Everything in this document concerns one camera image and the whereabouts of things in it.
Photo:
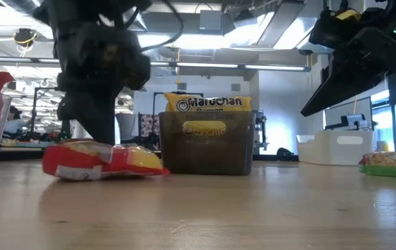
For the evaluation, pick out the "white plastic bin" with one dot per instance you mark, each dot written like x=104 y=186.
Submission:
x=316 y=152

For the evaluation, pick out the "green pink shrimp ramen pack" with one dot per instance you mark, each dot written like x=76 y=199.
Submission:
x=389 y=161

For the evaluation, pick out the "yellow creamy chicken ramen pack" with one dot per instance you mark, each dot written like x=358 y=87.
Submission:
x=208 y=103

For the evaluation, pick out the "yellow tape tag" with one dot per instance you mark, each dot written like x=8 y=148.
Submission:
x=349 y=14

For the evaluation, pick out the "dark grey panel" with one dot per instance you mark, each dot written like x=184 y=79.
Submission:
x=126 y=126

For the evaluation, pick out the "white partition panel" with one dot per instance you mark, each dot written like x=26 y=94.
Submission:
x=337 y=111

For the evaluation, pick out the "person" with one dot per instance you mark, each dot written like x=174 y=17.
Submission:
x=14 y=121

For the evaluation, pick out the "patterned fabric panel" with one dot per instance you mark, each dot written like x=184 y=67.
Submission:
x=147 y=126

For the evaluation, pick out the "black equipment stand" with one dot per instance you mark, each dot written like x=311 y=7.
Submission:
x=261 y=121

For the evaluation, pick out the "long ceiling light strip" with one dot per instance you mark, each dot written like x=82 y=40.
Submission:
x=201 y=65

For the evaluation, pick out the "grey ceiling box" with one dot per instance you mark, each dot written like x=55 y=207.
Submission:
x=212 y=21

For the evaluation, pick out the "dark grey plastic bin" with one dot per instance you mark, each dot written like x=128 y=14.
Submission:
x=205 y=156

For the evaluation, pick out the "silver rectangular ceiling duct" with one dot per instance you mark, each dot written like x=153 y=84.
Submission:
x=281 y=24

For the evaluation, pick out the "grey wall box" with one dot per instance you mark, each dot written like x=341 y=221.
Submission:
x=235 y=87
x=181 y=86

